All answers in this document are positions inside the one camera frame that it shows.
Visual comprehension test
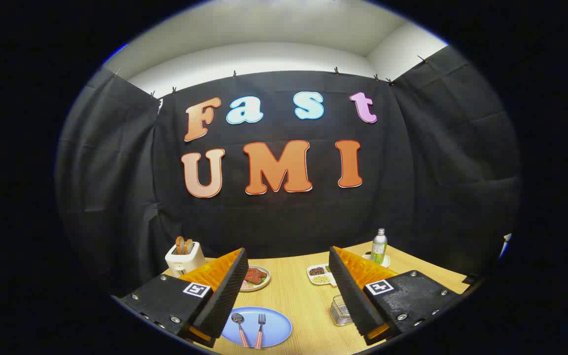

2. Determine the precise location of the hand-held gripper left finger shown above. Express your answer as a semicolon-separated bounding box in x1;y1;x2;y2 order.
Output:
111;248;249;348

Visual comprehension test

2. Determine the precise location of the blue round plate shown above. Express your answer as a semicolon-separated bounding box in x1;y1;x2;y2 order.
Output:
221;307;293;349

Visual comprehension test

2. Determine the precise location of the small white dish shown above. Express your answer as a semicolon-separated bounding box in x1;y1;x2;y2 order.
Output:
362;253;391;268

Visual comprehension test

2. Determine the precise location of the black backdrop cloth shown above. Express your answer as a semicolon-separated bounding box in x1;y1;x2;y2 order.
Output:
55;45;521;296

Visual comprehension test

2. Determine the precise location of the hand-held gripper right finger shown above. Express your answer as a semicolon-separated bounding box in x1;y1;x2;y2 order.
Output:
329;246;462;346

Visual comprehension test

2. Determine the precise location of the beige oval plate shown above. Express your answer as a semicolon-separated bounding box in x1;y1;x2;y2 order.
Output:
239;265;271;292

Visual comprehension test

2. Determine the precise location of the fork with red checked handle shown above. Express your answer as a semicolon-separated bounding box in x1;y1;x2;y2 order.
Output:
255;313;267;349

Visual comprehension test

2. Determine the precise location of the white divided dish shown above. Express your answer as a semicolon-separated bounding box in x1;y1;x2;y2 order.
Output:
307;264;338;287

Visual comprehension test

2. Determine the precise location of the metal wire basket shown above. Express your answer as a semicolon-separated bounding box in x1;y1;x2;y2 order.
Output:
330;295;354;327

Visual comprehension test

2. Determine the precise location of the green label metal bottle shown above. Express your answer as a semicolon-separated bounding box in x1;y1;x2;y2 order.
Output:
370;228;388;265

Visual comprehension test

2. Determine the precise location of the white toaster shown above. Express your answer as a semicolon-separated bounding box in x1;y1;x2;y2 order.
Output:
165;241;206;278

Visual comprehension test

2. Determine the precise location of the spoon with red checked handle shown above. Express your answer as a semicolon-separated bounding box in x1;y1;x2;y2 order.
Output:
231;313;250;348

